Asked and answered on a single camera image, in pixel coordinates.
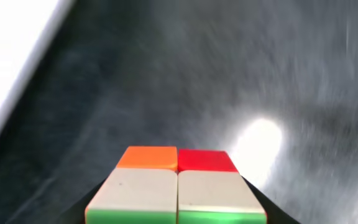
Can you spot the many-coloured puzzle cube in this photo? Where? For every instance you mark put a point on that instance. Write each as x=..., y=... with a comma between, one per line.
x=176, y=193

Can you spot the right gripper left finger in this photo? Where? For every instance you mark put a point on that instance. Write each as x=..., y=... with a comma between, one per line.
x=79, y=213

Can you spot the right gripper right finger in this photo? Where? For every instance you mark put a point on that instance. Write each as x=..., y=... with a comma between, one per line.
x=273, y=214

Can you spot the white shelf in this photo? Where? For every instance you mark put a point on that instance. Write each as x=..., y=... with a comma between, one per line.
x=8, y=46

